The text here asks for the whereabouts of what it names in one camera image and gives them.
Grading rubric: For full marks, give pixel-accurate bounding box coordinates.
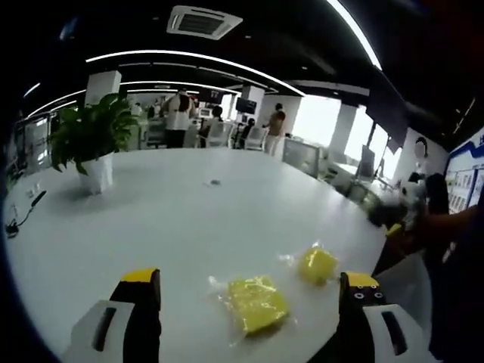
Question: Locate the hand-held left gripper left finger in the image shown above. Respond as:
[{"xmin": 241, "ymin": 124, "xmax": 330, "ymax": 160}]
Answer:
[{"xmin": 61, "ymin": 266, "xmax": 164, "ymax": 363}]

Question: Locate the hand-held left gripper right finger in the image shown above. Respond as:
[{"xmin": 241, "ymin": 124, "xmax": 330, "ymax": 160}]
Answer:
[{"xmin": 337, "ymin": 271, "xmax": 436, "ymax": 363}]

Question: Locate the round yellow bagged silicone block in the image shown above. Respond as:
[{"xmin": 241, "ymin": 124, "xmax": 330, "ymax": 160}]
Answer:
[{"xmin": 278, "ymin": 244, "xmax": 340, "ymax": 287}]

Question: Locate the square yellow bagged silicone block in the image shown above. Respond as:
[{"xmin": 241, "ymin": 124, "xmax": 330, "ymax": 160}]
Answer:
[{"xmin": 206, "ymin": 274, "xmax": 293, "ymax": 337}]

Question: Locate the person's dark clothing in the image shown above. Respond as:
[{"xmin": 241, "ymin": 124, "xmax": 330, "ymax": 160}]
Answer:
[{"xmin": 423, "ymin": 206, "xmax": 484, "ymax": 361}]

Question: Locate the straight ceiling light strip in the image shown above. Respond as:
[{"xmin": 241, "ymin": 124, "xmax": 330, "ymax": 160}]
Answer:
[{"xmin": 327, "ymin": 0, "xmax": 383, "ymax": 71}]

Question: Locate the green plant in white pot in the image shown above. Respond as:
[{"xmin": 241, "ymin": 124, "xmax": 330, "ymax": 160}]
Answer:
[{"xmin": 48, "ymin": 92, "xmax": 141, "ymax": 196}]

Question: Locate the long curved ceiling light strip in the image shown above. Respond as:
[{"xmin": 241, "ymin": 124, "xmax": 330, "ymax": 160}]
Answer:
[{"xmin": 85, "ymin": 50, "xmax": 306, "ymax": 96}]

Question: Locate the ceiling air conditioner vent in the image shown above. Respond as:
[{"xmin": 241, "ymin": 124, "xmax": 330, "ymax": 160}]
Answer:
[{"xmin": 166, "ymin": 5, "xmax": 244, "ymax": 41}]

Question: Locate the blue white wall poster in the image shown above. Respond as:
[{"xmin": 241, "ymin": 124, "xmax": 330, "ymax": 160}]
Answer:
[{"xmin": 445, "ymin": 128, "xmax": 484, "ymax": 213}]

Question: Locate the black cable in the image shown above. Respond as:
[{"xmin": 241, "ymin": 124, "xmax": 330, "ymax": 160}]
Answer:
[{"xmin": 3, "ymin": 190, "xmax": 48, "ymax": 237}]

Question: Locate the dark wall screen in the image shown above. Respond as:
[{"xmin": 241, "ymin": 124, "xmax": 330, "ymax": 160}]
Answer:
[{"xmin": 236, "ymin": 97, "xmax": 259, "ymax": 113}]

